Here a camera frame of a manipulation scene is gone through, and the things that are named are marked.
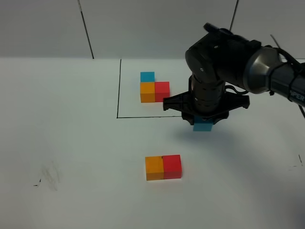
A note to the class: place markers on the orange template block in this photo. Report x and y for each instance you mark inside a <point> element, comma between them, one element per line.
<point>147,92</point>

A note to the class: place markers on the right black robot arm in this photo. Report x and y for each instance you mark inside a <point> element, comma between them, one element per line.
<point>226,68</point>

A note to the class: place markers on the red template block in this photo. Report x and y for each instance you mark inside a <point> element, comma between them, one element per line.
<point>162,90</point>

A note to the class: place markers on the blue template block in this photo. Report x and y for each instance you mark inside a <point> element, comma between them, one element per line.
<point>147,77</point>

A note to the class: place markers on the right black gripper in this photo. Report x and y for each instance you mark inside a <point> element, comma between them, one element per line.
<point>189,107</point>

